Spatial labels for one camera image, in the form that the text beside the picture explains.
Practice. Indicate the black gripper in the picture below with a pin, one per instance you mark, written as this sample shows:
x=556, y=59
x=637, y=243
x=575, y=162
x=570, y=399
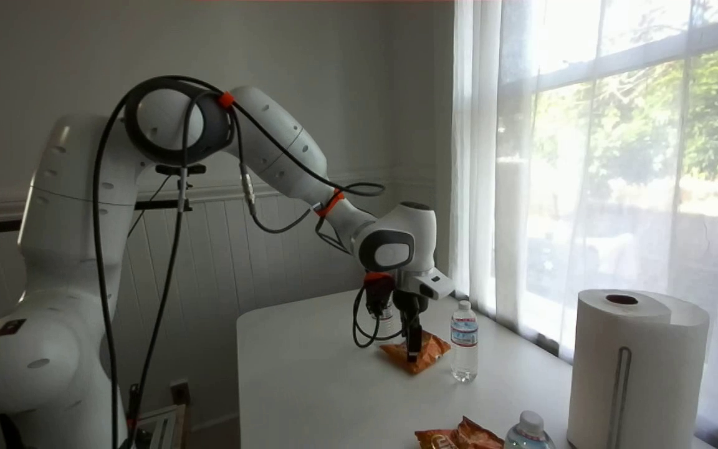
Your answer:
x=410, y=306

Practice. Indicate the orange chip bag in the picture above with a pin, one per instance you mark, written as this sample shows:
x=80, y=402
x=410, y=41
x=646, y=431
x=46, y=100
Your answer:
x=434, y=352
x=459, y=438

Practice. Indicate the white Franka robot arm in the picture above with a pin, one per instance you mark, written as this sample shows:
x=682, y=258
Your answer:
x=284, y=152

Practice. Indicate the metal paper towel holder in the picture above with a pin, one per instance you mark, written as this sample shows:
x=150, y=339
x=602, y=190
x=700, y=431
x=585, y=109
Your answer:
x=622, y=401

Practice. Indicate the white paper towel roll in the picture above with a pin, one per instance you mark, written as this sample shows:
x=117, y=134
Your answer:
x=660, y=376

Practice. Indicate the white framed picture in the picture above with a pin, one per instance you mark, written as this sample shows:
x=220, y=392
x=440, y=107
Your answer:
x=164, y=425

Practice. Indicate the green foliage outside window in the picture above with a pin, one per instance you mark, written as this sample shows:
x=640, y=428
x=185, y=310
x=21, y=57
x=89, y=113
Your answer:
x=708, y=109

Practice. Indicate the black camera stand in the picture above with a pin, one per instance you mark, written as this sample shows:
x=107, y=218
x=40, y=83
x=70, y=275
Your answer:
x=160, y=206

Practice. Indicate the black stereo camera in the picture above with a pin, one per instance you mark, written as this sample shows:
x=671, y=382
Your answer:
x=180, y=168

